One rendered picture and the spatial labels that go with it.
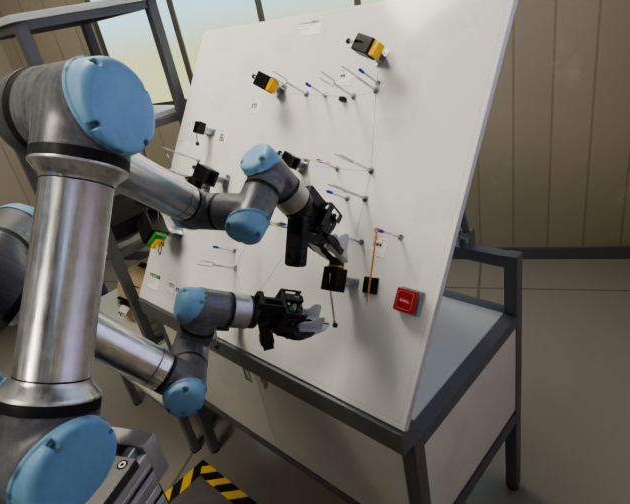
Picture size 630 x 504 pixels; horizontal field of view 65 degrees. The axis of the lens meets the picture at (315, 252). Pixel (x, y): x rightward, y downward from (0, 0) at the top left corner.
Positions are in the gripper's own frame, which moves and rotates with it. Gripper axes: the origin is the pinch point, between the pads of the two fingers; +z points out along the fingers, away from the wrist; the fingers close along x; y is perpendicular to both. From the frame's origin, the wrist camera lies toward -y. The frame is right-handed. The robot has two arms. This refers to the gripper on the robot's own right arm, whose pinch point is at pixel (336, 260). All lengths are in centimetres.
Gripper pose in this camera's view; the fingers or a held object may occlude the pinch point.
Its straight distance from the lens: 119.8
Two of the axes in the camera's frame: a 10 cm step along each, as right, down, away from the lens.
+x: -7.5, -0.8, 6.6
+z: 5.1, 5.5, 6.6
